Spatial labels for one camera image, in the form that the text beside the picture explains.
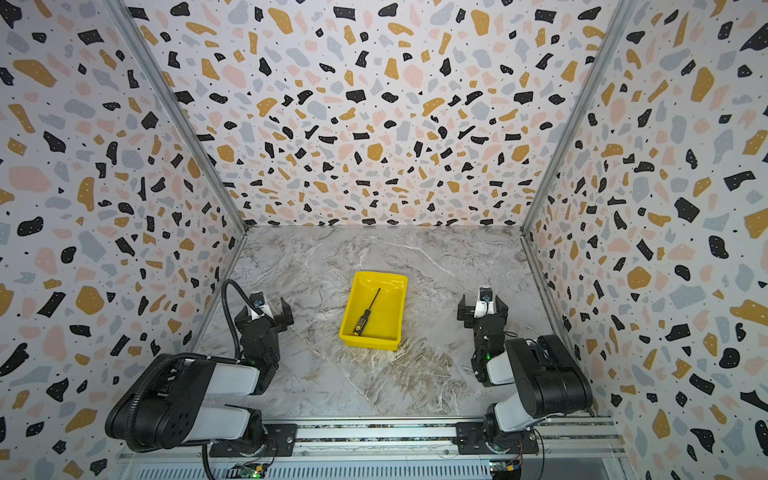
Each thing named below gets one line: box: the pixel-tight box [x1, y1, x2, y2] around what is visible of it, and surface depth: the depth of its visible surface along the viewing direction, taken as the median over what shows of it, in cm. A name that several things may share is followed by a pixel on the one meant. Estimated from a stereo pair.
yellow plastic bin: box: [339, 271, 409, 351], surface depth 98 cm
